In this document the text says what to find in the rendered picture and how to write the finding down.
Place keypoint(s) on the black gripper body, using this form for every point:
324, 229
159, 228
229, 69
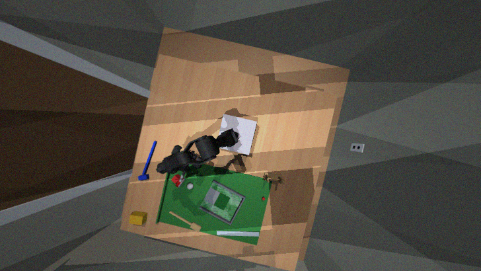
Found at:
177, 149

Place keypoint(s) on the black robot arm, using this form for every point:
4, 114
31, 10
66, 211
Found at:
208, 148

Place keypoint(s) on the yellow block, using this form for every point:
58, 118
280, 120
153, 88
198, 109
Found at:
138, 218

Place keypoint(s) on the blue golf putter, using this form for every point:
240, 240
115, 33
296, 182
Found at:
144, 175

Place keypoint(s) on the light grey flat bar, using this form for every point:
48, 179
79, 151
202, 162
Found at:
238, 233

